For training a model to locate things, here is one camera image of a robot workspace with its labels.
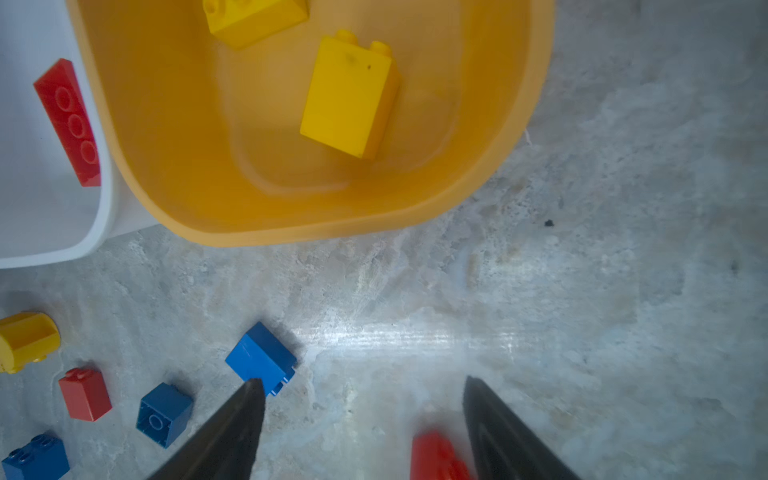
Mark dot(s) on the small red lego brick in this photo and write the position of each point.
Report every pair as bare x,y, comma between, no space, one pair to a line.
85,394

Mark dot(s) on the yellow round lego piece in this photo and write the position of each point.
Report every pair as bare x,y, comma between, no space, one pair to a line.
27,337

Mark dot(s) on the blue lego brick centre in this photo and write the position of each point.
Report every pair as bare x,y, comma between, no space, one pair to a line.
260,354

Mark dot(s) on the yellow plastic bin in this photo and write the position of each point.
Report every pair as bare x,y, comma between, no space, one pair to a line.
207,137

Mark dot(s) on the dark blue square lego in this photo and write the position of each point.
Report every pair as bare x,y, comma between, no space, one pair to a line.
163,414

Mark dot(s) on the yellow lego brick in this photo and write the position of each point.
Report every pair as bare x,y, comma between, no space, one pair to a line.
351,95
241,23

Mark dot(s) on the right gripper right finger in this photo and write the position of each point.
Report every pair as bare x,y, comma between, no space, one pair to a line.
503,447

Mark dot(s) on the white plastic bin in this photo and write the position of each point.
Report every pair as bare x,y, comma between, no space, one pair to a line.
46,215

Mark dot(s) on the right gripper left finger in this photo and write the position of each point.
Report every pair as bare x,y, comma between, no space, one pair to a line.
225,447

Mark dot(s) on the blue lego brick left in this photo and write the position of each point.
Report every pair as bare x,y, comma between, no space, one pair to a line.
43,458

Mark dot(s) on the blue lego brick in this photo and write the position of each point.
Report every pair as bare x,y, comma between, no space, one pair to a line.
43,458
260,354

